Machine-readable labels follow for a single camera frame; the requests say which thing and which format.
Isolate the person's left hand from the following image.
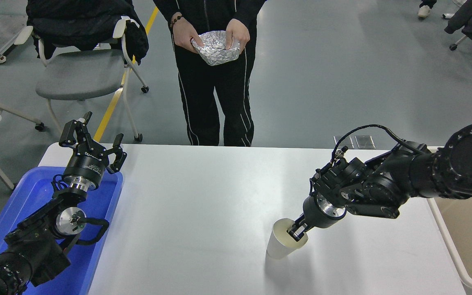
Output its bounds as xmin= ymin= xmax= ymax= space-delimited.
xmin=225 ymin=18 xmax=251 ymax=54

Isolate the grey seat wheeled chair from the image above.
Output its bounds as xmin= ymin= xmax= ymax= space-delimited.
xmin=35 ymin=16 xmax=150 ymax=143

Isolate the foil tray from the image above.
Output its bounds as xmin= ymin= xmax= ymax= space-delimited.
xmin=190 ymin=31 xmax=241 ymax=66

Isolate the blue plastic tray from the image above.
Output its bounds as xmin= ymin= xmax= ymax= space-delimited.
xmin=0 ymin=166 xmax=124 ymax=295

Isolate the white paper cup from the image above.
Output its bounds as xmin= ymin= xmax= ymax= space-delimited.
xmin=266 ymin=218 xmax=309 ymax=260

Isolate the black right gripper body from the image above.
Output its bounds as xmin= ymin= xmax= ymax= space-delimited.
xmin=303 ymin=196 xmax=340 ymax=229

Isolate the black jacket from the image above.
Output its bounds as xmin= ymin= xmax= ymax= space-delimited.
xmin=26 ymin=0 xmax=150 ymax=65

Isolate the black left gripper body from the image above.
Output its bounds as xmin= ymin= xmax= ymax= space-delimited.
xmin=63 ymin=148 xmax=108 ymax=186

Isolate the person's right hand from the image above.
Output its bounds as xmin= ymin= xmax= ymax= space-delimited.
xmin=172 ymin=16 xmax=204 ymax=54

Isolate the person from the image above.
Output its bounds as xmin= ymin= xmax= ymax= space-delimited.
xmin=418 ymin=0 xmax=438 ymax=19
xmin=153 ymin=0 xmax=267 ymax=147

